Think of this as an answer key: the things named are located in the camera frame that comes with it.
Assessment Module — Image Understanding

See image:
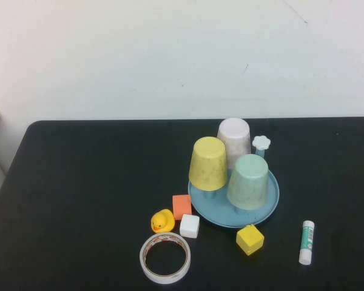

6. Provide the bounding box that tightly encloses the yellow cube block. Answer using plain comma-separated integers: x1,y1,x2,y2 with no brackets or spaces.
235,224,265,257

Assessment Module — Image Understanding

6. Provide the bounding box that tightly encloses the blue cup stand with posts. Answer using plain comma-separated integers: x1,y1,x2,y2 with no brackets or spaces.
187,135,280,229

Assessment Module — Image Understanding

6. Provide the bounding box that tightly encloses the pale pink plastic cup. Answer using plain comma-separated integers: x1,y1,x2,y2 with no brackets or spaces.
217,117,252,170

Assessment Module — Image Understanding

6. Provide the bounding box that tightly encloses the green and white glue stick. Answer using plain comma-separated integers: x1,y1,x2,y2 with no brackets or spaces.
298,220,317,266

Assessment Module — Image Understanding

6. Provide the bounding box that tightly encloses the yellow rubber duck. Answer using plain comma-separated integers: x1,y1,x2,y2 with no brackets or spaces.
150,208,176,233

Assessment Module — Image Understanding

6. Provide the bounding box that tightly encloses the white cube block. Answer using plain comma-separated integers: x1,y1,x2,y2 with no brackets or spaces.
179,213,200,239

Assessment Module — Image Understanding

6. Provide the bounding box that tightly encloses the white double-sided tape roll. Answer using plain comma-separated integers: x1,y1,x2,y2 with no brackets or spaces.
138,232,191,285

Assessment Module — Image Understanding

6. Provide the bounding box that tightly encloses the mint green plastic cup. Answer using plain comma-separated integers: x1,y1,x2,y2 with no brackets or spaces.
226,153,269,211

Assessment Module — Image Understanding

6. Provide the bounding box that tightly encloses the orange cube block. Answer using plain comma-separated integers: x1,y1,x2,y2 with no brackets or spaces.
172,194,192,221

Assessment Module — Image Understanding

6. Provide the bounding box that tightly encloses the yellow plastic cup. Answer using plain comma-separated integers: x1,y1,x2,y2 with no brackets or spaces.
188,136,228,192

